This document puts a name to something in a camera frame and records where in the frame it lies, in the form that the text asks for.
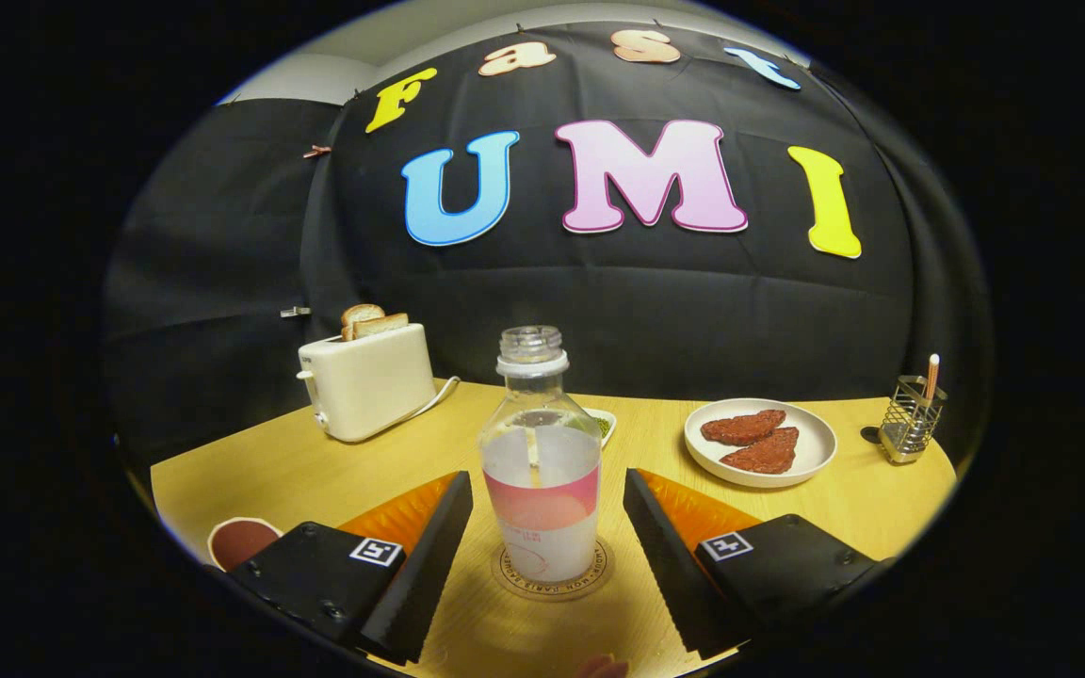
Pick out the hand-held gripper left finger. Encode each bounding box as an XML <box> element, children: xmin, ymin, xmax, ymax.
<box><xmin>222</xmin><ymin>471</ymin><xmax>474</xmax><ymax>665</ymax></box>

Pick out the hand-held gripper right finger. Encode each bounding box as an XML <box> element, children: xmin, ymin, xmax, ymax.
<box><xmin>623</xmin><ymin>468</ymin><xmax>883</xmax><ymax>660</ymax></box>

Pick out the round cork coaster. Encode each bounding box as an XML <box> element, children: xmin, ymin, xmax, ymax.
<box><xmin>491</xmin><ymin>535</ymin><xmax>615</xmax><ymax>602</ymax></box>

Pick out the clear juice bottle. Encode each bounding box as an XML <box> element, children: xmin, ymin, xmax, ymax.
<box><xmin>478</xmin><ymin>326</ymin><xmax>603</xmax><ymax>583</ymax></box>

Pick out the cream cup with wooden handle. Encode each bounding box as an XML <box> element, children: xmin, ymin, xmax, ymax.
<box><xmin>207</xmin><ymin>516</ymin><xmax>284</xmax><ymax>573</ymax></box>

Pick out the wooden table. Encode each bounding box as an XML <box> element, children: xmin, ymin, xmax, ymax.
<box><xmin>149</xmin><ymin>379</ymin><xmax>960</xmax><ymax>678</ymax></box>

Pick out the white round plate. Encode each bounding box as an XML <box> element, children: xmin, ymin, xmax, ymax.
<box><xmin>684</xmin><ymin>398</ymin><xmax>838</xmax><ymax>489</ymax></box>

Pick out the cream toaster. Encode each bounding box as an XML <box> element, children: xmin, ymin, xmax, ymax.
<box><xmin>297</xmin><ymin>323</ymin><xmax>438</xmax><ymax>444</ymax></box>

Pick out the toast bread slice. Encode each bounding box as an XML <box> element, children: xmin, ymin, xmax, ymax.
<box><xmin>342</xmin><ymin>304</ymin><xmax>385</xmax><ymax>340</ymax></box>
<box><xmin>352</xmin><ymin>313</ymin><xmax>410</xmax><ymax>341</ymax></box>

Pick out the white toaster cable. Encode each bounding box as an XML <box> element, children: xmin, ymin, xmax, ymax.
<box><xmin>406</xmin><ymin>376</ymin><xmax>462</xmax><ymax>422</ymax></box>

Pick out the metal wire utensil holder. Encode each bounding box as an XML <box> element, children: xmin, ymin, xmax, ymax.
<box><xmin>879</xmin><ymin>375</ymin><xmax>947</xmax><ymax>464</ymax></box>

